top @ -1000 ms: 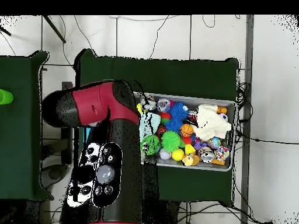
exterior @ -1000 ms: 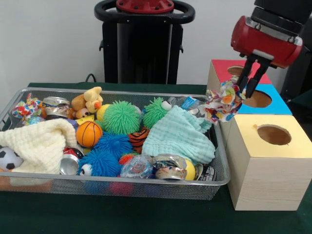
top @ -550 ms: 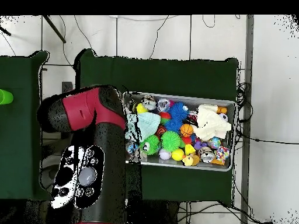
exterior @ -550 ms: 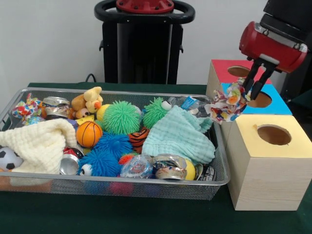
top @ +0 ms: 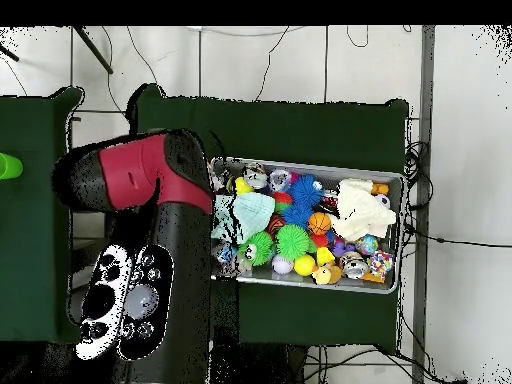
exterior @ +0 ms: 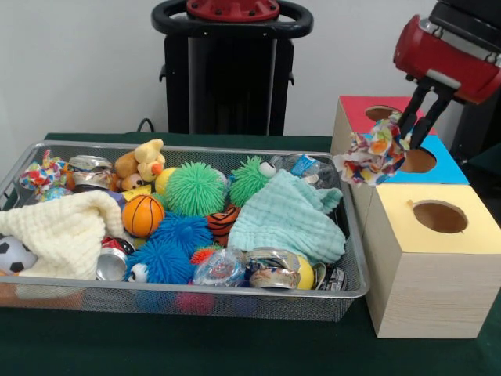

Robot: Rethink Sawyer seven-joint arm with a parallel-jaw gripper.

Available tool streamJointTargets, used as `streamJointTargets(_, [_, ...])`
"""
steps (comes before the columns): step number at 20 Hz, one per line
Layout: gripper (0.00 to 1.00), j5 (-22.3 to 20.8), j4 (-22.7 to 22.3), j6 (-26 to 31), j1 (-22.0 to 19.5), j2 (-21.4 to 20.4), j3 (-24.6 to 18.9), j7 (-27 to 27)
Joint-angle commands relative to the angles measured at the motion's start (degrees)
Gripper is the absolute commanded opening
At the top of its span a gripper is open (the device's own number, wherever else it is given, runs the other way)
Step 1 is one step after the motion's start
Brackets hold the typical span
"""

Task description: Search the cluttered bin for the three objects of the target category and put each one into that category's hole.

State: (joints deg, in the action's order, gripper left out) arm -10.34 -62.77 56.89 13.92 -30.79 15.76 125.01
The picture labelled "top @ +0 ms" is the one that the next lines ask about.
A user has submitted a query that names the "green spiky rubber ball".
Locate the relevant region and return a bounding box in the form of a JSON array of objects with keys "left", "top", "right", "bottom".
[{"left": 275, "top": 223, "right": 312, "bottom": 261}]

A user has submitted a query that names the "grey vertical beam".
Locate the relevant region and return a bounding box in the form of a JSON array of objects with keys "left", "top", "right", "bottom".
[{"left": 411, "top": 25, "right": 437, "bottom": 384}]

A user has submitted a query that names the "green furry monster toy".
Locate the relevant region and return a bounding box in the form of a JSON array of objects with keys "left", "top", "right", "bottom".
[{"left": 239, "top": 231, "right": 275, "bottom": 267}]

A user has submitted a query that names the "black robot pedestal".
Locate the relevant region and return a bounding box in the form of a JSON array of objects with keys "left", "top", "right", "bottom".
[{"left": 211, "top": 342, "right": 321, "bottom": 384}]

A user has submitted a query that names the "dark green table cloth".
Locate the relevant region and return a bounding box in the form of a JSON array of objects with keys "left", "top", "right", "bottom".
[
  {"left": 126, "top": 82, "right": 411, "bottom": 353},
  {"left": 0, "top": 86, "right": 88, "bottom": 347}
]

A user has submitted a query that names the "thin black rod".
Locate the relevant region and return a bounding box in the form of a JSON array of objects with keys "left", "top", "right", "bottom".
[{"left": 71, "top": 25, "right": 115, "bottom": 75}]

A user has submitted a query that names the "clear mesh bin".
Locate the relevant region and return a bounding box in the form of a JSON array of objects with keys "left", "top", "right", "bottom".
[{"left": 206, "top": 156, "right": 405, "bottom": 295}]

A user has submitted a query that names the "cream muslin cloth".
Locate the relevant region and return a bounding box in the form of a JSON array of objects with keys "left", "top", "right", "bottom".
[{"left": 331, "top": 177, "right": 397, "bottom": 243}]

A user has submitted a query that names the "blue spiky rubber ball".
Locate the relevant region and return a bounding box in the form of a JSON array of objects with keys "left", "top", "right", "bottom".
[{"left": 281, "top": 201, "right": 315, "bottom": 228}]

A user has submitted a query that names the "small orange basketball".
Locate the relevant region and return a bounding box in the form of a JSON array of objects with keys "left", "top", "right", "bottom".
[{"left": 309, "top": 211, "right": 333, "bottom": 236}]

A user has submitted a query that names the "mint green muslin cloth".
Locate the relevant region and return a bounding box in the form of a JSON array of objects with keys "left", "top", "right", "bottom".
[{"left": 211, "top": 191, "right": 277, "bottom": 245}]

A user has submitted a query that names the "bright green cup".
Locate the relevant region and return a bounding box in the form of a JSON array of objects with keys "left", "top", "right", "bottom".
[{"left": 0, "top": 153, "right": 24, "bottom": 181}]

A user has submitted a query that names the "orange tiger striped ball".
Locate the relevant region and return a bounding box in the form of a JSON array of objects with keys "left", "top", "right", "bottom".
[{"left": 267, "top": 214, "right": 287, "bottom": 236}]

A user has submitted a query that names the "blue furry monster toy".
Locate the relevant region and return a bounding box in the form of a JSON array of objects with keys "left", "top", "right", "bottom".
[{"left": 289, "top": 175, "right": 323, "bottom": 205}]

